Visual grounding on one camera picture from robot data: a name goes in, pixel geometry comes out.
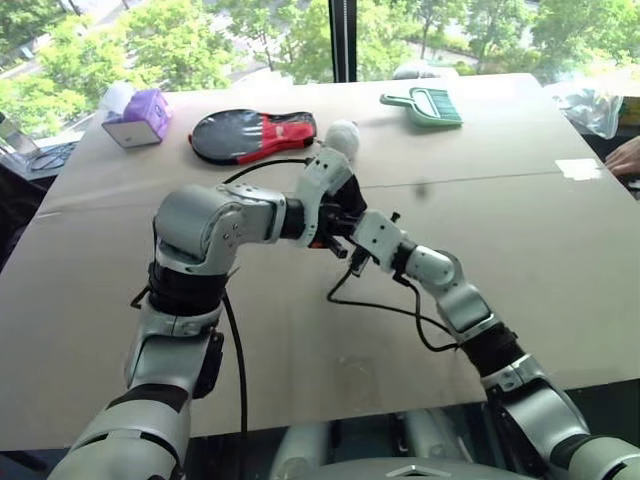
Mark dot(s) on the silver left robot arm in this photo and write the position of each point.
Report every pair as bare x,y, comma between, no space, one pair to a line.
200,220

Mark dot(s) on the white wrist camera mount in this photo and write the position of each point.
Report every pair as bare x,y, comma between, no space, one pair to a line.
325,170
380,235

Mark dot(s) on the green hand brush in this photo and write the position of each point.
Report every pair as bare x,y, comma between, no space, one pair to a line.
440,106

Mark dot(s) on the black fabric chair back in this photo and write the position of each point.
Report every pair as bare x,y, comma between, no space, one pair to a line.
20,210

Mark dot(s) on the grey rounded object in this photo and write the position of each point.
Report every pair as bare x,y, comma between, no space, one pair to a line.
425,71

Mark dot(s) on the grey rounded leg shape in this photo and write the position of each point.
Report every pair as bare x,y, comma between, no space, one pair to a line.
300,450

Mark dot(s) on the white paper roll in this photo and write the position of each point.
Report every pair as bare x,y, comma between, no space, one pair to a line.
117,95

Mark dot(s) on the bystander bare hand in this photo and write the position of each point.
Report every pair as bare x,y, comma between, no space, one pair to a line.
625,157

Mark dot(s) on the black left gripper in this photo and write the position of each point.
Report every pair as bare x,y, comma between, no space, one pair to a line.
332,222

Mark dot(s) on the purple house tissue box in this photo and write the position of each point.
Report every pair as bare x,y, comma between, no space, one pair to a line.
145,110

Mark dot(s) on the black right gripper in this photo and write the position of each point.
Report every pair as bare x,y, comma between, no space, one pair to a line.
357,262

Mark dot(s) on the mint green dustpan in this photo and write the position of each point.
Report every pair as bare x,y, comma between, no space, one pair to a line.
430,125

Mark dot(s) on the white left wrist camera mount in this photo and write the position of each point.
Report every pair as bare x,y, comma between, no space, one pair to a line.
325,170

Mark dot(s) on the black red paddle case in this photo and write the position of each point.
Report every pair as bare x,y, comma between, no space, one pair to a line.
225,135

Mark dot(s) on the clear plastic bag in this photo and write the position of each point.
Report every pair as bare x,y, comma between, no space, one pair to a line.
592,112

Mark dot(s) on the black window frame post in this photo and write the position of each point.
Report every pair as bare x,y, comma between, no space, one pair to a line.
342,40

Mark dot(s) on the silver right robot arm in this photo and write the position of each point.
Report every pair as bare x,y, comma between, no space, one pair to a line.
465,300

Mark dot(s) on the white fluffy ball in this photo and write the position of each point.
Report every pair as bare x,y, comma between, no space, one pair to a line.
345,135

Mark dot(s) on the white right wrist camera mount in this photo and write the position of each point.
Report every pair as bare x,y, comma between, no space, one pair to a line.
380,235

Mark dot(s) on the silver robot torso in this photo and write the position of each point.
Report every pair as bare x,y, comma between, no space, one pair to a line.
400,472

